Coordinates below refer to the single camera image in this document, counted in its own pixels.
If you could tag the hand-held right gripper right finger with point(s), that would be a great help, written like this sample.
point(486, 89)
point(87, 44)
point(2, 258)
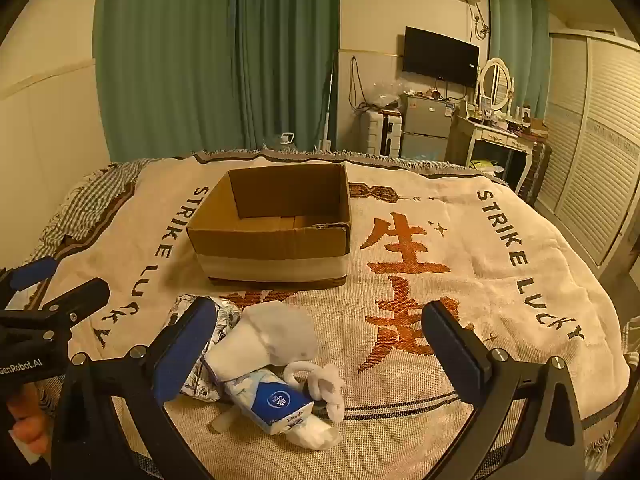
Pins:
point(452, 347)

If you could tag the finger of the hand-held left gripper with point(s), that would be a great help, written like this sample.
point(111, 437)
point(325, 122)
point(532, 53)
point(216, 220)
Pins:
point(80, 297)
point(32, 271)

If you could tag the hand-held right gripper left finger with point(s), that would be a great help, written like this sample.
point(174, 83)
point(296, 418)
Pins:
point(185, 350)

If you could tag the thick white sock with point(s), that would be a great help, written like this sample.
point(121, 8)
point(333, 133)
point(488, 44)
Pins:
point(265, 340)

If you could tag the blue tissue packet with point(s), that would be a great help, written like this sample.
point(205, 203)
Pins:
point(275, 400)

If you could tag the white fluffy hair band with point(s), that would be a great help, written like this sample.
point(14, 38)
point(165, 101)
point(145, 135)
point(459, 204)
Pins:
point(330, 385)

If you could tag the brown cardboard box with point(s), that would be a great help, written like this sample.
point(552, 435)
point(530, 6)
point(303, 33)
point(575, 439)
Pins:
point(270, 250)

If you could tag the thin white sock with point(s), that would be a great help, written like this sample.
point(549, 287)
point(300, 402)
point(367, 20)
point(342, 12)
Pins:
point(311, 435)

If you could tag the person's left hand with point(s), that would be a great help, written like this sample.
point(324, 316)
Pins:
point(30, 425)

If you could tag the checked bedsheet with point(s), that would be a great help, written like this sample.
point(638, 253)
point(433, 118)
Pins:
point(90, 195)

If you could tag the cream printed blanket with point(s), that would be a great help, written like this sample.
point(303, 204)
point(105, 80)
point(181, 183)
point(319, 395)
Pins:
point(425, 210)

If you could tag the waste bin with bag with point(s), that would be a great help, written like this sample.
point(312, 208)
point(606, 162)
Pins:
point(484, 164)

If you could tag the brown quilted trunk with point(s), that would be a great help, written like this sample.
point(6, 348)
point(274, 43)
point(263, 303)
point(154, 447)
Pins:
point(534, 170)

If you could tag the white dressing table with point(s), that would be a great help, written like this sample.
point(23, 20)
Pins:
point(495, 135)

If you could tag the grey mini fridge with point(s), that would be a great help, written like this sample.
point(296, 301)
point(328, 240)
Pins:
point(425, 122)

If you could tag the clear water jug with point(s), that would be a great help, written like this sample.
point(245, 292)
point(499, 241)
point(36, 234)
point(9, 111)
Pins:
point(286, 142)

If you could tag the white slatted wardrobe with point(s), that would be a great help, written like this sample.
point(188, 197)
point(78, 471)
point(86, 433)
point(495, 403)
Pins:
point(595, 150)

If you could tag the green curtain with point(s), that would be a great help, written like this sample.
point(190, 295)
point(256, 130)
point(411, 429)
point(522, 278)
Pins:
point(165, 60)
point(290, 50)
point(520, 45)

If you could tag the white stick vacuum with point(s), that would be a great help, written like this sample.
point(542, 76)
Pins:
point(326, 120)

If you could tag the clear plastic bag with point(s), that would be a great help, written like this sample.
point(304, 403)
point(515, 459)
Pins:
point(385, 95)

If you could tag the oval white vanity mirror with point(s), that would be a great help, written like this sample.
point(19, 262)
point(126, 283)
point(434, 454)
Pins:
point(496, 82)

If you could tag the black wall television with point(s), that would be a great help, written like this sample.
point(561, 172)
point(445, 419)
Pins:
point(440, 57)

